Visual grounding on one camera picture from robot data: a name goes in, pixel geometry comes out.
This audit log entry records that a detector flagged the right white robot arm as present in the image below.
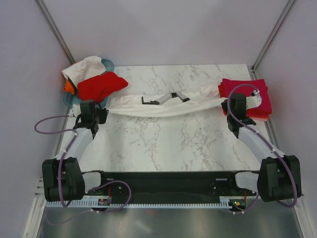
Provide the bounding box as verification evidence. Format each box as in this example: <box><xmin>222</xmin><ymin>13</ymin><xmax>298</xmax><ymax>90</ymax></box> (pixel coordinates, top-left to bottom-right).
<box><xmin>221</xmin><ymin>93</ymin><xmax>302</xmax><ymax>203</ymax></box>

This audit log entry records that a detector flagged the plain white t shirt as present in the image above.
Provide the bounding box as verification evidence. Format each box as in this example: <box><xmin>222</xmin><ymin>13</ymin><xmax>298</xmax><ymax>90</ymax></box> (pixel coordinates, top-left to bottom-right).
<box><xmin>62</xmin><ymin>56</ymin><xmax>107</xmax><ymax>86</ymax></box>

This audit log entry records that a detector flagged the folded magenta t shirt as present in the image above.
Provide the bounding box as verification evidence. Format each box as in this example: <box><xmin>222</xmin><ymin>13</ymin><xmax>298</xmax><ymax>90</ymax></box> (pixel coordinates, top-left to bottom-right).
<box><xmin>219</xmin><ymin>78</ymin><xmax>272</xmax><ymax>114</ymax></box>

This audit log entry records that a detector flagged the white slotted cable duct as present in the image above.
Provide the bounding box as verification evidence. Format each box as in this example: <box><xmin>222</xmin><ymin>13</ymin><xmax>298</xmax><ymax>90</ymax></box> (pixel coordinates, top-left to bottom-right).
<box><xmin>44</xmin><ymin>195</ymin><xmax>256</xmax><ymax>208</ymax></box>

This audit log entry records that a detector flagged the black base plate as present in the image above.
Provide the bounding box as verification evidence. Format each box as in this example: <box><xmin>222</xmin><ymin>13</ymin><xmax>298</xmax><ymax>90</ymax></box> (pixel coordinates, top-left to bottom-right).
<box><xmin>88</xmin><ymin>171</ymin><xmax>254</xmax><ymax>203</ymax></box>

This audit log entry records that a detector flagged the teal laundry basket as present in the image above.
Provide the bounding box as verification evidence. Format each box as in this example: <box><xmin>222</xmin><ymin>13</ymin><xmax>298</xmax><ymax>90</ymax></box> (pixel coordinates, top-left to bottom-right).
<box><xmin>63</xmin><ymin>58</ymin><xmax>114</xmax><ymax>108</ymax></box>

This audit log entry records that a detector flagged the left aluminium corner post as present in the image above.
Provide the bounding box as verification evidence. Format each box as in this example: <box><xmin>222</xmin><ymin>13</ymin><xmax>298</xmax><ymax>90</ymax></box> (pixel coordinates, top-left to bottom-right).
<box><xmin>34</xmin><ymin>0</ymin><xmax>75</xmax><ymax>64</ymax></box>

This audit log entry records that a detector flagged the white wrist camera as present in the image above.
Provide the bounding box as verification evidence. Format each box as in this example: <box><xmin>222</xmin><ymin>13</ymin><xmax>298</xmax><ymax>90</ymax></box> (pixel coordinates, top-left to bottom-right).
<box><xmin>246</xmin><ymin>89</ymin><xmax>262</xmax><ymax>109</ymax></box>
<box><xmin>69</xmin><ymin>104</ymin><xmax>81</xmax><ymax>118</ymax></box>

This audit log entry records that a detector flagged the right aluminium corner post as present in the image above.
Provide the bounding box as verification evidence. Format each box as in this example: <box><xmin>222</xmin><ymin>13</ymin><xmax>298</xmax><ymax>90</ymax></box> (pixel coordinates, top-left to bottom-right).
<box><xmin>250</xmin><ymin>0</ymin><xmax>297</xmax><ymax>74</ymax></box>

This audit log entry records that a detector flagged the aluminium corner post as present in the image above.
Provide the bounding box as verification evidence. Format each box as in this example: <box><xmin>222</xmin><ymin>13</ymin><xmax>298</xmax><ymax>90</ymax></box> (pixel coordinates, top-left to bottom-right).
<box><xmin>34</xmin><ymin>0</ymin><xmax>75</xmax><ymax>64</ymax></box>
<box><xmin>250</xmin><ymin>0</ymin><xmax>297</xmax><ymax>74</ymax></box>

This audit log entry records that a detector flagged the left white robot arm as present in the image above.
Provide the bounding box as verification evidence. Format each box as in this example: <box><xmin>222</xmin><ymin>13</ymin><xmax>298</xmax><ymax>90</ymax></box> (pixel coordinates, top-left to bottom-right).
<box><xmin>42</xmin><ymin>100</ymin><xmax>109</xmax><ymax>207</ymax></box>

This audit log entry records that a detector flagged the aluminium cross rail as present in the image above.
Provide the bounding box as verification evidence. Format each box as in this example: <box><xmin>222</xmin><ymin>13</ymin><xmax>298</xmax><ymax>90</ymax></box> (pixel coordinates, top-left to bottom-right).
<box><xmin>35</xmin><ymin>178</ymin><xmax>45</xmax><ymax>197</ymax></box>

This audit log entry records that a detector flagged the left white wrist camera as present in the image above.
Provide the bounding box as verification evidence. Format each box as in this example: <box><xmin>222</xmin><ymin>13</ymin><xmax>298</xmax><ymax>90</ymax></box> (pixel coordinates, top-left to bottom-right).
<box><xmin>69</xmin><ymin>104</ymin><xmax>81</xmax><ymax>118</ymax></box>

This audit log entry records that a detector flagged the left aluminium side rail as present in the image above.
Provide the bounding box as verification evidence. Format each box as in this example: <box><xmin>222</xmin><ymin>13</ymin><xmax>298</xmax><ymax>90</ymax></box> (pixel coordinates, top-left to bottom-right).
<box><xmin>22</xmin><ymin>109</ymin><xmax>70</xmax><ymax>238</ymax></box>

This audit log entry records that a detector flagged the white robot print t shirt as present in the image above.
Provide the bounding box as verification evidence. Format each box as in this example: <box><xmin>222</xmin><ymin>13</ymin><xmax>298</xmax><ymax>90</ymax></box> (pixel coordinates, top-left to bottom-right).
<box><xmin>107</xmin><ymin>84</ymin><xmax>226</xmax><ymax>118</ymax></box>

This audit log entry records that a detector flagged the orange t shirt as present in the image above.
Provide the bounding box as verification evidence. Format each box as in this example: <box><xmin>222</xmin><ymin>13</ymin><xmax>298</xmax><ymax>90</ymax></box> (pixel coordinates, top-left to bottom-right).
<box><xmin>63</xmin><ymin>79</ymin><xmax>77</xmax><ymax>95</ymax></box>

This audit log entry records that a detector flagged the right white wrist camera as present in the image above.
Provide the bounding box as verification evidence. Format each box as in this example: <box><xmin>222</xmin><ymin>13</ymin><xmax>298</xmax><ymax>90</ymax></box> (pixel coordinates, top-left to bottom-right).
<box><xmin>246</xmin><ymin>89</ymin><xmax>262</xmax><ymax>109</ymax></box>

